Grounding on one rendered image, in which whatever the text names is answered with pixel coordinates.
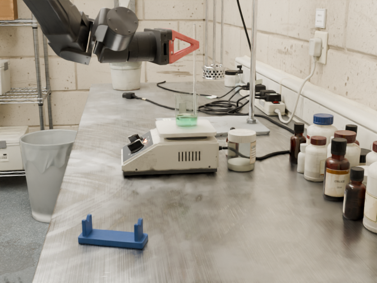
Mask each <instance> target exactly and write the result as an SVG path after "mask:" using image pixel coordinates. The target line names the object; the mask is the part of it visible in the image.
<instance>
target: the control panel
mask: <svg viewBox="0 0 377 283"><path fill-rule="evenodd" d="M140 137H142V138H143V139H144V138H146V139H145V140H147V141H146V142H144V141H145V140H142V141H141V142H142V143H143V144H144V147H143V148H142V149H141V150H139V151H138V152H136V153H133V154H131V151H130V150H129V148H128V147H127V145H128V144H130V143H131V142H130V143H128V144H127V145H125V146H124V147H123V163H124V162H125V161H126V160H128V159H130V158H131V157H133V156H135V155H137V154H138V153H140V152H142V151H143V150H145V149H146V148H148V147H150V146H152V145H153V140H152V136H151V132H150V131H148V132H147V133H145V134H144V135H142V136H140Z"/></svg>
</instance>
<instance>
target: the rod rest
mask: <svg viewBox="0 0 377 283"><path fill-rule="evenodd" d="M147 241H148V234H146V233H143V218H139V219H138V222H137V223H136V224H134V232H127V231H114V230H101V229H93V225H92V214H88V215H87V216H86V219H83V220H82V233H81V234H80V235H79V236H78V243H80V244H92V245H104V246H110V247H123V248H134V249H142V248H143V247H144V245H145V244H146V242H147Z"/></svg>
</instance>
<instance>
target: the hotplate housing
mask: <svg viewBox="0 0 377 283"><path fill-rule="evenodd" d="M150 132H151V136H152V140H153V145H152V146H150V147H148V148H146V149H145V150H143V151H142V152H140V153H138V154H137V155H135V156H133V157H131V158H130V159H128V160H126V161H125V162H124V163H123V149H121V166H122V171H123V175H124V176H126V175H153V174H181V173H196V172H217V167H219V150H222V146H219V142H218V141H217V139H216V138H215V136H196V137H177V138H161V137H159V135H158V132H157V129H154V130H150Z"/></svg>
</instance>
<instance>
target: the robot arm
mask: <svg viewBox="0 0 377 283"><path fill-rule="evenodd" d="M23 2H24V3H25V4H26V5H27V7H28V8H29V10H30V11H31V12H32V13H33V15H34V16H35V18H36V19H37V21H38V23H39V25H40V28H41V30H42V32H43V34H44V35H45V36H46V38H47V39H48V44H49V46H50V47H51V48H52V49H53V51H54V52H55V54H56V55H57V56H59V57H61V58H63V59H64V60H68V61H72V62H77V63H81V64H85V65H89V62H90V59H91V55H92V52H93V54H95V55H96V56H97V58H98V62H100V63H116V62H126V61H128V62H141V61H148V62H151V63H154V64H157V65H167V64H172V63H174V62H176V61H177V60H179V59H180V58H182V57H184V56H185V55H187V54H189V53H191V52H193V51H195V50H197V49H199V41H198V40H195V39H192V38H190V37H188V36H186V35H183V34H181V33H179V32H177V31H175V30H172V29H168V28H156V29H151V28H145V29H144V31H137V32H136V30H137V28H138V25H139V21H138V18H137V16H136V15H135V13H134V12H133V11H131V10H130V9H129V8H126V7H121V6H119V7H114V8H112V9H110V8H105V7H103V8H101V9H100V11H99V13H98V15H97V17H96V18H95V19H91V18H89V15H86V14H84V12H83V11H79V10H78V8H77V7H76V5H75V4H73V3H72V2H71V1H70V0H23ZM89 34H90V38H89ZM175 38H177V39H179V40H183V41H184V42H187V43H190V46H189V47H186V48H184V49H181V50H179V51H176V52H174V40H175ZM88 40H89V44H88ZM94 44H95V47H94ZM87 46H88V50H87ZM93 47H94V50H93ZM86 50H87V52H86Z"/></svg>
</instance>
